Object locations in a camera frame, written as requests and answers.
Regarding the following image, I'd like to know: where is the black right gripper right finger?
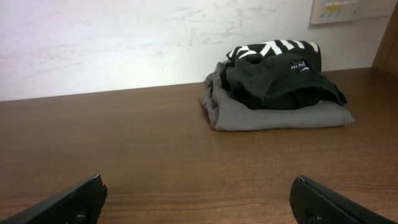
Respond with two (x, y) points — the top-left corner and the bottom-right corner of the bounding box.
(289, 175), (396, 224)

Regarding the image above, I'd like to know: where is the grey folded garment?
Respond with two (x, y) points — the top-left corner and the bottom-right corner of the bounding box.
(200, 62), (355, 131)

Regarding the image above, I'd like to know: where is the dark green t-shirt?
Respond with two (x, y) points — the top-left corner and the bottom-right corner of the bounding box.
(220, 40), (347, 110)

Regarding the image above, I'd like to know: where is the white wall panel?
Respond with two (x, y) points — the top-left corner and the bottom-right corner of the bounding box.
(310, 0), (397, 25)

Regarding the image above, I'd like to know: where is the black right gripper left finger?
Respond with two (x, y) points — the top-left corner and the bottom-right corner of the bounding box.
(1, 174), (108, 224)

